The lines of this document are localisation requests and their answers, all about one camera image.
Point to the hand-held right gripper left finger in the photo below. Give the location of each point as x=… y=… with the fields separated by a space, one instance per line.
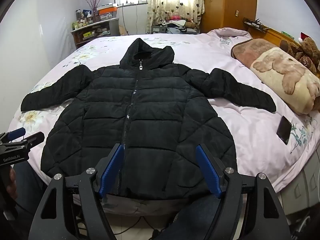
x=112 y=167

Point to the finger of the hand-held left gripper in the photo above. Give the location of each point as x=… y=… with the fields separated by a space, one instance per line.
x=35 y=138
x=15 y=132

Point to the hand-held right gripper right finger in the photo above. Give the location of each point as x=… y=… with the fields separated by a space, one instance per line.
x=207 y=170

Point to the black hooded puffer jacket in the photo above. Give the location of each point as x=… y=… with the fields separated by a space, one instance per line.
x=150 y=110

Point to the pile of clothes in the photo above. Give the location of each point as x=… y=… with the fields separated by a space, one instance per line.
x=177 y=21

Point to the person's left hand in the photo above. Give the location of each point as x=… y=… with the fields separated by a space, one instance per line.
x=11 y=182

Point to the person's left leg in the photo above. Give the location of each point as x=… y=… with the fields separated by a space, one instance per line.
x=27 y=180

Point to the bed with pink floral sheet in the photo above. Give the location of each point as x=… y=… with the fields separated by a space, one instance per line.
x=237 y=120

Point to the black phone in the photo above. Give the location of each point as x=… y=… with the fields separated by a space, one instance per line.
x=284 y=130

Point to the rolled bear print blanket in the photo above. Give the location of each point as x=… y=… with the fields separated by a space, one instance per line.
x=282 y=80

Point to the wooden shelf unit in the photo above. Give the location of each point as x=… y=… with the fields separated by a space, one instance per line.
x=92 y=31

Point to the cluster of toiletry bottles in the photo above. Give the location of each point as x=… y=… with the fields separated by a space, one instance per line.
x=82 y=17

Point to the black box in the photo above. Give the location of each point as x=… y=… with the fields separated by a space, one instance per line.
x=158 y=28

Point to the orange lidded storage box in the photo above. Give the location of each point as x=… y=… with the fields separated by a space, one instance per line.
x=107 y=11

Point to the dark brown plush toy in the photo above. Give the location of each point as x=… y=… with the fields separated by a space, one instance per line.
x=287 y=46

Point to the white appliance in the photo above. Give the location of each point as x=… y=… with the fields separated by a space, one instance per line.
x=132 y=20

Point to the dried flower branches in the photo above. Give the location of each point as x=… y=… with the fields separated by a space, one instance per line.
x=95 y=0

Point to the brown teddy bear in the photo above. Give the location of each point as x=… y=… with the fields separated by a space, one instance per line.
x=308 y=52

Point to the green card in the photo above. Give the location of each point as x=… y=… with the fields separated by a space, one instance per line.
x=287 y=34

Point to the wooden wardrobe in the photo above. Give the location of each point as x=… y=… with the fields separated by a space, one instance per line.
x=230 y=5

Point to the heart print curtain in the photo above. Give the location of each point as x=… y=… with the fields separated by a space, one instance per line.
x=175 y=2

